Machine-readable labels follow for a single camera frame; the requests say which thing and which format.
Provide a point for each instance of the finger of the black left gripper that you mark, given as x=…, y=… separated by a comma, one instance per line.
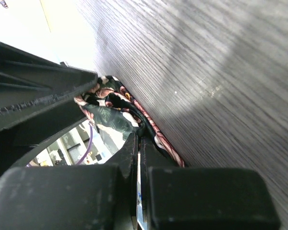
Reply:
x=36, y=103

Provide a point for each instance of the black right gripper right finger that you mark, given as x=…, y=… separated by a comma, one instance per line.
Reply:
x=175, y=198

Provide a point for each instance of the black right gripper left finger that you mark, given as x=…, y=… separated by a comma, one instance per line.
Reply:
x=91, y=197

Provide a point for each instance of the floral rose necktie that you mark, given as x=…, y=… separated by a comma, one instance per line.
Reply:
x=110, y=105

